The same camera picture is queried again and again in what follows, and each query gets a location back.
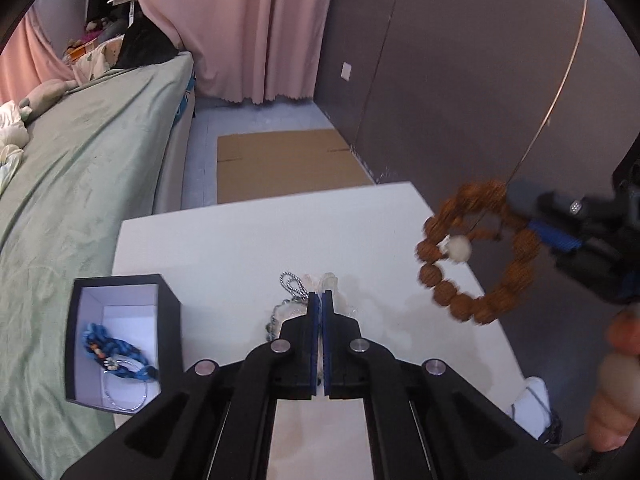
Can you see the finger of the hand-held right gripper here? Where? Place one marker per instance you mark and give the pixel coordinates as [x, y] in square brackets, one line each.
[550, 206]
[555, 236]

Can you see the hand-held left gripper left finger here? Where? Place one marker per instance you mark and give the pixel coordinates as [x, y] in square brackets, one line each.
[314, 320]

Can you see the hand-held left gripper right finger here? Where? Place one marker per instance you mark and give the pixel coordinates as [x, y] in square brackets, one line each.
[328, 320]

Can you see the black jewelry box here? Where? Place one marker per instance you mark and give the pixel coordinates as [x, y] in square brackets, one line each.
[170, 340]

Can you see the person's right hand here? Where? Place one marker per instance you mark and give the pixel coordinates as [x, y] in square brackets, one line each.
[616, 390]

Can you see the dark brown wardrobe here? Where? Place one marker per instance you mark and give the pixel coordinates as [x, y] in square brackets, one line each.
[450, 85]

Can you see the flattened cardboard sheets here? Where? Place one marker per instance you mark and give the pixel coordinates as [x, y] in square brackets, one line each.
[285, 165]

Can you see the white shoe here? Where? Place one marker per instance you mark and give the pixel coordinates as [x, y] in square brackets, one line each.
[532, 405]

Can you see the thin silver bangle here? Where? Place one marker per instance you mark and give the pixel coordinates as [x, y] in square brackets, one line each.
[142, 396]

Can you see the bed with green sheet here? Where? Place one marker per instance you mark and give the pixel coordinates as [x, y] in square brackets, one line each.
[90, 185]

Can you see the wide pink curtain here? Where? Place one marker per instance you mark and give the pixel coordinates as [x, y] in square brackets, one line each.
[240, 25]

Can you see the black cloth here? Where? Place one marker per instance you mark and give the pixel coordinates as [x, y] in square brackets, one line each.
[145, 45]

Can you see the cream printed pillow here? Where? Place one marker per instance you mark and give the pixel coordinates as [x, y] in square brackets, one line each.
[100, 60]

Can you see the pale plush pillow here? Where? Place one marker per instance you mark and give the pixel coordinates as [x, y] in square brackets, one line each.
[47, 95]

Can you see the white crumpled quilt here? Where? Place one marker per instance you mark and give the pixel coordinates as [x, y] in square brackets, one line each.
[10, 130]

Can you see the pile of plush toys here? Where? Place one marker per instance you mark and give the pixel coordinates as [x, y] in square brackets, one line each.
[92, 35]

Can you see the narrow pink curtain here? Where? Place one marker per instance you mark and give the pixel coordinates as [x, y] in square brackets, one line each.
[25, 60]

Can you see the white wall socket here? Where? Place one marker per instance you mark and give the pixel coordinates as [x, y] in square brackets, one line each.
[346, 71]

